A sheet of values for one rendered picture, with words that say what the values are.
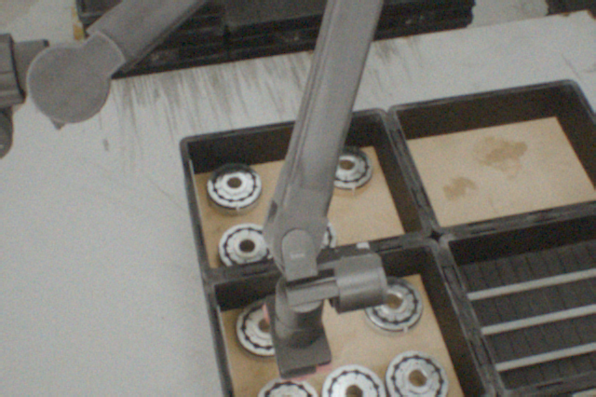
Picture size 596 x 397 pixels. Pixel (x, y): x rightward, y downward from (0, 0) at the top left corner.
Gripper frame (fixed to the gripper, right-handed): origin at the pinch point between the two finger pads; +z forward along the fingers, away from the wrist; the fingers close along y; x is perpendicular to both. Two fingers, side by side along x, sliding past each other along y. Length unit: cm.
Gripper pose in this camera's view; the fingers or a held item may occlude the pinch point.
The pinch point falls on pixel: (295, 355)
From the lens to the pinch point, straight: 105.4
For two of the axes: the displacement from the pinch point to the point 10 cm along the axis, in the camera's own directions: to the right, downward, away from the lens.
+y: -2.4, -8.1, 5.3
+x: -9.7, 1.8, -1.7
